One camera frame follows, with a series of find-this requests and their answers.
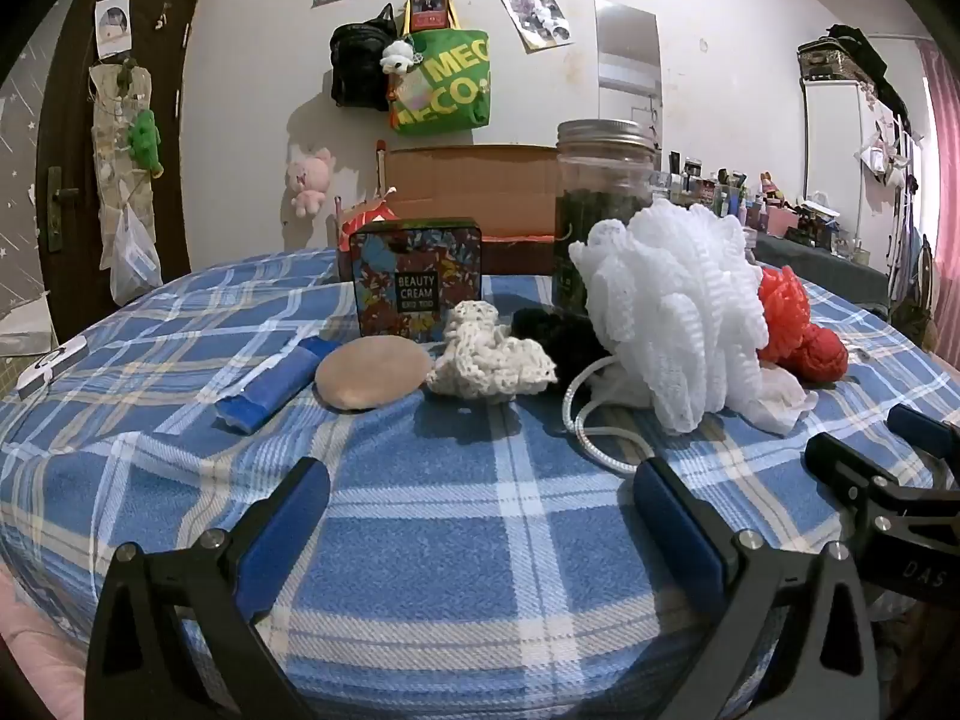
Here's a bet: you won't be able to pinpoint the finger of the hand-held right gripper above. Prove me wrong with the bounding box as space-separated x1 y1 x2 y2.
887 403 960 475
805 431 912 533

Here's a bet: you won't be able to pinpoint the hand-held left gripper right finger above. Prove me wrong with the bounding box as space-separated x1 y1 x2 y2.
632 456 880 720

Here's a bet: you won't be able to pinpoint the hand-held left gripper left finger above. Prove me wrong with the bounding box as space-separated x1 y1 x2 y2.
84 456 332 720

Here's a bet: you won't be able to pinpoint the tan round powder puff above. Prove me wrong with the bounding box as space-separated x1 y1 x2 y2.
315 337 434 412

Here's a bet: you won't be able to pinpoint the red mesh bath pouf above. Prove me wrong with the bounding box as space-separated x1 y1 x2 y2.
756 266 812 368

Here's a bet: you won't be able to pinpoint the white mesh bath pouf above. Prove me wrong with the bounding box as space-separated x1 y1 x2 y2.
562 201 770 475

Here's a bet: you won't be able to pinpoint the cream crochet cloth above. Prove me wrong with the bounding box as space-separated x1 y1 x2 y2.
426 301 557 400

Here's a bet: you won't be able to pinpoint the cardboard box red lining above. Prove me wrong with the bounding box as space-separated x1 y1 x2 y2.
335 144 560 282

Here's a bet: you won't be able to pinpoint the blue plaid blanket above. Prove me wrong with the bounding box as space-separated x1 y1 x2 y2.
0 244 960 720

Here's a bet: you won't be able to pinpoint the desk with dark cloth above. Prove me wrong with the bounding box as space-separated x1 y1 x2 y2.
750 232 893 301

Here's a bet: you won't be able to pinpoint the black fuzzy scrunchie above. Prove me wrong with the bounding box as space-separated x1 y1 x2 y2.
511 307 612 383

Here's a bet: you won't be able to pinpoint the pink curtain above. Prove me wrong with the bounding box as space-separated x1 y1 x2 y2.
915 37 960 361

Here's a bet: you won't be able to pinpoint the floral tin box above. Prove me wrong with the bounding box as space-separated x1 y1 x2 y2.
349 217 485 342

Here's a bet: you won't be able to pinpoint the white flat device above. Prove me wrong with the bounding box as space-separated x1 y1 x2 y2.
19 341 87 400

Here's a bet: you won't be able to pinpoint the white hanging cloth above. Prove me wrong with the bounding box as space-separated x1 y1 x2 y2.
855 112 923 188

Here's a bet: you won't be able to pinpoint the white cabinet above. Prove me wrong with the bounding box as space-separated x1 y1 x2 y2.
802 79 886 241

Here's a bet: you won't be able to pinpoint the clear plastic bag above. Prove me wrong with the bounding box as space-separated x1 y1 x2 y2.
110 202 164 307

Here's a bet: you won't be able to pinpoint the side table with bottles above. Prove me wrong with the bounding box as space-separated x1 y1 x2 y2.
664 150 856 248

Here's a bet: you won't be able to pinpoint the pink plush toy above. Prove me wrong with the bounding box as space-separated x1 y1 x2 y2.
285 148 335 220

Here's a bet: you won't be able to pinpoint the large glass jar green contents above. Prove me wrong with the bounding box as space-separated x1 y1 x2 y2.
553 118 657 316

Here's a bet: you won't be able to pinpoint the black garment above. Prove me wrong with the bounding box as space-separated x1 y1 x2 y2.
825 24 912 113

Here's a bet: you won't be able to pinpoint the patterned storage box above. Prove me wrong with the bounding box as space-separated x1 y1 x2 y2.
796 37 863 82

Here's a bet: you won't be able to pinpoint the green plush toy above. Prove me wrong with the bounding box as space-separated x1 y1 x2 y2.
126 109 162 173

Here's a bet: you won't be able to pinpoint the clear hanging door organizer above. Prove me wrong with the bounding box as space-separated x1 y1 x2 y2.
88 56 162 256

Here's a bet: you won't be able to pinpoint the white air conditioner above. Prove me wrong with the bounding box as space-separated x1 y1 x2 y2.
600 64 662 95

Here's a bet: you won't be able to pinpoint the dark brown wooden door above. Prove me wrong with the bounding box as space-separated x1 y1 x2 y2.
37 0 211 316

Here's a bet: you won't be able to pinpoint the green tote bag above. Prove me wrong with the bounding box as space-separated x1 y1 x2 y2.
388 30 492 137

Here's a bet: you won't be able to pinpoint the black backpack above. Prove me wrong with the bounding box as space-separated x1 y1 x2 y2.
330 4 398 110

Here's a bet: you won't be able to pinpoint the paper photo on door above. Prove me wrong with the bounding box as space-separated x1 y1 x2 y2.
96 0 132 57

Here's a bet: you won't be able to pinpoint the red framed photo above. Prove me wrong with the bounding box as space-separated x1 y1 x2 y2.
407 0 453 35

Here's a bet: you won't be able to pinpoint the brass door handle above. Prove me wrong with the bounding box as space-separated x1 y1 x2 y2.
45 165 80 252

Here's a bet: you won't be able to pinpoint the panda plush keychain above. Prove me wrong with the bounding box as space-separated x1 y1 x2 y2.
381 37 417 76

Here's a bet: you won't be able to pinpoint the photo print on wall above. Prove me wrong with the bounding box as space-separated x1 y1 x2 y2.
501 0 572 55

